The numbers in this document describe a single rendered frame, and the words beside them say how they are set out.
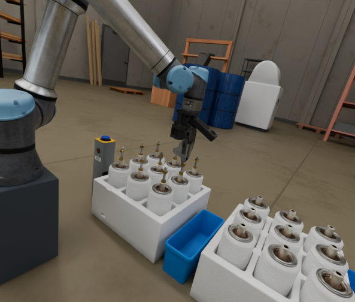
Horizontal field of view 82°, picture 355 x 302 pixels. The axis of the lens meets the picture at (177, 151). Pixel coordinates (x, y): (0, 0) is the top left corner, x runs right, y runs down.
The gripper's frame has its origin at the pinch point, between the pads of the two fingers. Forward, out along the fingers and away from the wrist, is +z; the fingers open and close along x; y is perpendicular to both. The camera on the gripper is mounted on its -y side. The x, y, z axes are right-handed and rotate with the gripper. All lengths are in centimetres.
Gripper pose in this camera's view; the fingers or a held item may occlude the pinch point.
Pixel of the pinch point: (185, 160)
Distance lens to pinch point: 83.9
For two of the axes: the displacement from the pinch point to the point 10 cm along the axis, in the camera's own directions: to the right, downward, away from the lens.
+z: -1.8, 9.3, 3.1
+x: -4.4, 2.0, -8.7
